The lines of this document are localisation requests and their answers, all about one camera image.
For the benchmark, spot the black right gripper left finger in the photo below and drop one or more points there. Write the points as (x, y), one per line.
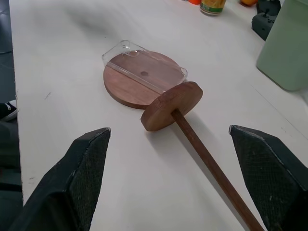
(79, 180)

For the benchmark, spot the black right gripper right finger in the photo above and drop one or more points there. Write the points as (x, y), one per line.
(267, 173)

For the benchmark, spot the round wooden disc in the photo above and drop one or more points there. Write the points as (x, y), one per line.
(130, 86)

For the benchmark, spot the brown wooden stand with rod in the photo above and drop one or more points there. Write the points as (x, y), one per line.
(173, 106)

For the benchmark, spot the black and white shoe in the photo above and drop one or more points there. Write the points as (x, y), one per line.
(8, 110)

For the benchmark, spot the pale green container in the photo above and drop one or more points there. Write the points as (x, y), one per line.
(285, 45)

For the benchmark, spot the clear plastic phone case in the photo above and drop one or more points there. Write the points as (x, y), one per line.
(149, 67)

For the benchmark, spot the dark grey remote controller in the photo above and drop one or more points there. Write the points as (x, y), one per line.
(263, 20)

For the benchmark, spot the orange fruit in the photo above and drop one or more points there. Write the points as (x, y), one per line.
(247, 2)

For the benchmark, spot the green labelled drink can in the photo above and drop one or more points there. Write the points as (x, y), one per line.
(212, 6)

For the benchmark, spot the orange cap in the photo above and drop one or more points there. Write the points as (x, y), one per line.
(193, 2)

